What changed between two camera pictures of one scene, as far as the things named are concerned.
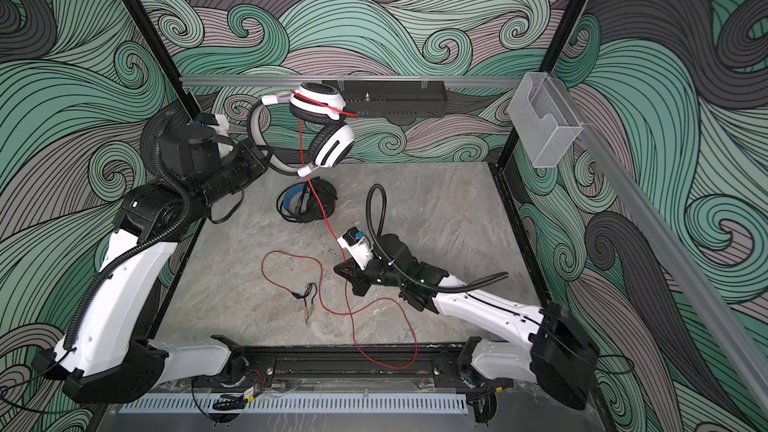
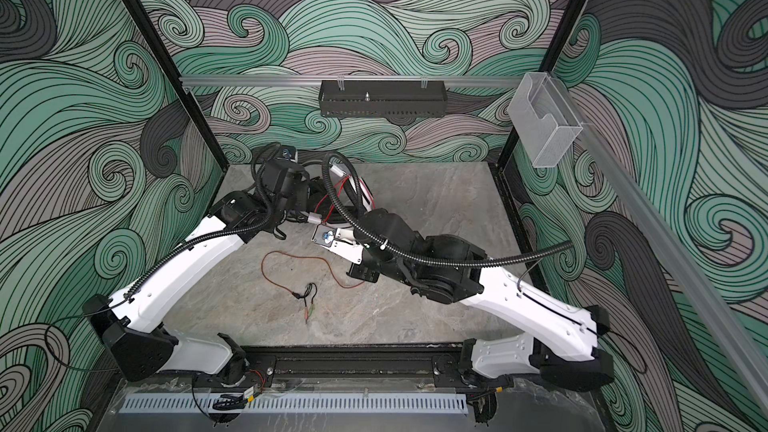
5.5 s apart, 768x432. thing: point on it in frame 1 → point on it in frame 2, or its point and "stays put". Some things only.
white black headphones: x=332 y=143 → x=322 y=203
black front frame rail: x=422 y=366 stays put
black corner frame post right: x=572 y=13 stays put
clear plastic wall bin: x=542 y=119 stays put
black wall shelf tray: x=394 y=98 stays put
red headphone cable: x=307 y=175 → x=310 y=292
